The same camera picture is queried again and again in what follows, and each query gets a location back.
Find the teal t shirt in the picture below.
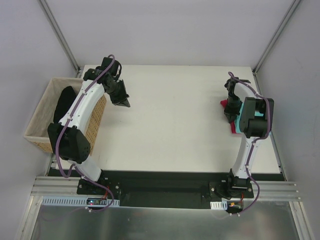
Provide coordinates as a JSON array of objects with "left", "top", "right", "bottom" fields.
[{"left": 235, "top": 97, "right": 268, "bottom": 139}]

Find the pink t shirt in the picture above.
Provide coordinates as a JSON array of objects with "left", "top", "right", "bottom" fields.
[{"left": 220, "top": 99, "right": 237, "bottom": 134}]

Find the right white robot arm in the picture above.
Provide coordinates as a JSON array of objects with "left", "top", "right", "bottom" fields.
[{"left": 224, "top": 77, "right": 275, "bottom": 180}]

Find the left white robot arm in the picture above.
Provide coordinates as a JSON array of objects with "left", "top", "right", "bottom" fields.
[{"left": 47, "top": 54, "right": 131, "bottom": 195}]

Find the black t shirt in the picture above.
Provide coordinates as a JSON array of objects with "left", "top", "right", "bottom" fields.
[{"left": 53, "top": 86, "right": 77, "bottom": 124}]

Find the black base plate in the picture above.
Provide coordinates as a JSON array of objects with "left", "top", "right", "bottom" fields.
[{"left": 76, "top": 169, "right": 259, "bottom": 208}]

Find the right white cable duct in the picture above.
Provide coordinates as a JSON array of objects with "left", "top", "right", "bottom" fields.
[{"left": 210, "top": 201, "right": 228, "bottom": 211}]

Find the white cable duct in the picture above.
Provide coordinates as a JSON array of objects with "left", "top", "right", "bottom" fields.
[
  {"left": 210, "top": 201, "right": 228, "bottom": 211},
  {"left": 42, "top": 196, "right": 120, "bottom": 208}
]

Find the left rear aluminium post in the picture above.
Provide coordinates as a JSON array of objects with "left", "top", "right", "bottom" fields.
[{"left": 37, "top": 0, "right": 81, "bottom": 74}]

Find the aluminium post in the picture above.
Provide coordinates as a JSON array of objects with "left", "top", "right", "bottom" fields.
[
  {"left": 251, "top": 0, "right": 303, "bottom": 76},
  {"left": 37, "top": 0, "right": 81, "bottom": 74}
]

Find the aluminium rail frame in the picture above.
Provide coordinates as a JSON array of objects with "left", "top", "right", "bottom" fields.
[{"left": 14, "top": 149, "right": 316, "bottom": 240}]

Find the left white cable duct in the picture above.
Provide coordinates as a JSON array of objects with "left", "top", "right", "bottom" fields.
[{"left": 42, "top": 196, "right": 120, "bottom": 208}]

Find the right rear aluminium post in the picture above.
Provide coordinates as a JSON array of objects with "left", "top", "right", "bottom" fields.
[{"left": 251, "top": 0, "right": 303, "bottom": 76}]

